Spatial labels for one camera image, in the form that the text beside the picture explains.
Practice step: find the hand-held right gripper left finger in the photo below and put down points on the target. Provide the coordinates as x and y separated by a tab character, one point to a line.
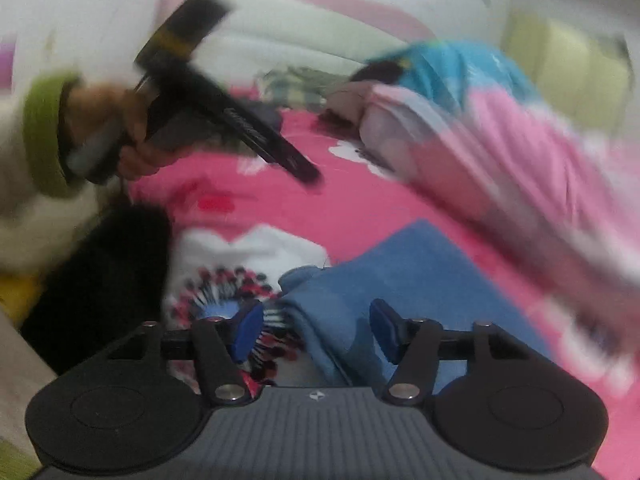
247	332

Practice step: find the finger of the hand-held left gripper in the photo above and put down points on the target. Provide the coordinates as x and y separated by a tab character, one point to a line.
295	165

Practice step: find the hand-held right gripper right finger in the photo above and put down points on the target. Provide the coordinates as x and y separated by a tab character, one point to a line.
385	332

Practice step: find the light blue jeans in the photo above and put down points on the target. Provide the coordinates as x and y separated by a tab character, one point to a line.
400	270

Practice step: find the person's left forearm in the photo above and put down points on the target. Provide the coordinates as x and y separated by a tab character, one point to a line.
45	135

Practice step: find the person's left hand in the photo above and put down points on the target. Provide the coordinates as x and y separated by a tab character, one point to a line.
95	105

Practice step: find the pink floral fleece blanket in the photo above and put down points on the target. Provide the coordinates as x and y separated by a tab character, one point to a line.
350	200

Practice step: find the green plaid pillow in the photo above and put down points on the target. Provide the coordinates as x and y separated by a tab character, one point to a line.
300	90

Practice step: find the brown cloth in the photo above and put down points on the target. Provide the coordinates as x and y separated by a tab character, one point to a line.
345	100

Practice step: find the pink and cream padded headboard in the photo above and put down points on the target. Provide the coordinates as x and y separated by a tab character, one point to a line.
300	25

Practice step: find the person's black trouser leg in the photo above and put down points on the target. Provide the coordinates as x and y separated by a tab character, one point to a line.
100	285

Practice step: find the pink and teal printed quilt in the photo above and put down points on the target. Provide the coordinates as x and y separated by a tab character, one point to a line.
500	160

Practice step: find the pale yellow wardrobe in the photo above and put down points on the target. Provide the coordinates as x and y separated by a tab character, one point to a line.
565	70

